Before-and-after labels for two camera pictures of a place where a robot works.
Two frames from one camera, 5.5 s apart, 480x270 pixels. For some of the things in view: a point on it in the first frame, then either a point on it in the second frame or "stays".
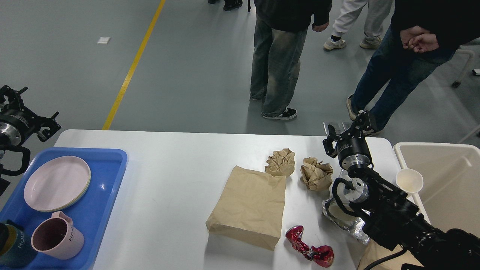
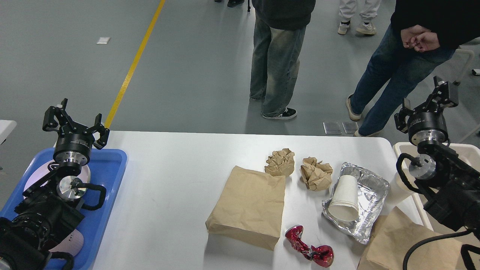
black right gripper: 352,149 → 429,125
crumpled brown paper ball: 317,176 stays
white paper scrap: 104,40 stays
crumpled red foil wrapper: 323,255 stays
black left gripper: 15,126 → 72,147
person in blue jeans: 424,34 stays
